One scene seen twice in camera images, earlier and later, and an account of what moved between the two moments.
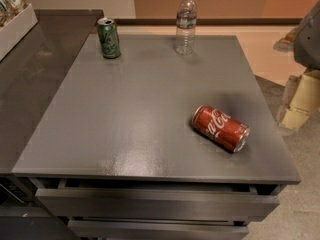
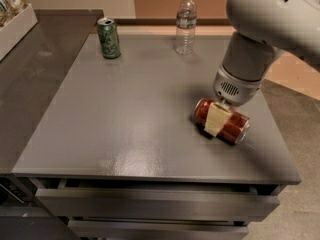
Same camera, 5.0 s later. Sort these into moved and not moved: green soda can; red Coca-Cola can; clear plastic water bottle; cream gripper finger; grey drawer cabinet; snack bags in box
Moved: cream gripper finger; red Coca-Cola can
Not moved: grey drawer cabinet; clear plastic water bottle; snack bags in box; green soda can
